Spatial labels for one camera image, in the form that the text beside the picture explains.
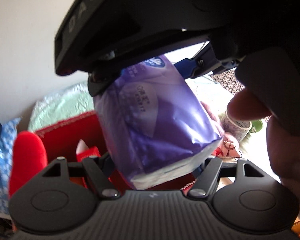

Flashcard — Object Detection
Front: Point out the red plush pillow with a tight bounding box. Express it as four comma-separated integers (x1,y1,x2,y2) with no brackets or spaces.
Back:
8,131,47,198

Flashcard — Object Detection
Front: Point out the purple tissue pack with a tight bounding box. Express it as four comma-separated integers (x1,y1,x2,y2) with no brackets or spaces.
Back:
94,55,222,190

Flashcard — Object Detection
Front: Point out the person's right hand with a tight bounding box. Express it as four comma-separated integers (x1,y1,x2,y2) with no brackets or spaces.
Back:
226,52,300,228

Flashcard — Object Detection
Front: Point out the small red box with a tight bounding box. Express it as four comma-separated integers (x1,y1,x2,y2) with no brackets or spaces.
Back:
76,147,102,163

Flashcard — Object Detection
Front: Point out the pink plush toy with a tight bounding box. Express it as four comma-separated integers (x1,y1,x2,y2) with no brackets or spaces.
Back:
200,101,242,159

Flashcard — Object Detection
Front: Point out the red storage box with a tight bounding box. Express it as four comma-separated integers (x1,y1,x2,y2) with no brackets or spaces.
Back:
35,111,107,162

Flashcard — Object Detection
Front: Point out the roll of patterned tape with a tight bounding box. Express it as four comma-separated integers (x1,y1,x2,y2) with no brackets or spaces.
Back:
221,111,252,142

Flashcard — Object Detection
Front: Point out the green patterned table cloth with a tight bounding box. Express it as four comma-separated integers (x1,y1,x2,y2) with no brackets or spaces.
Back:
28,81,94,132

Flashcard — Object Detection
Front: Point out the blue checkered cloth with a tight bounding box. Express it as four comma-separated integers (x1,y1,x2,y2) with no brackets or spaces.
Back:
0,117,21,219

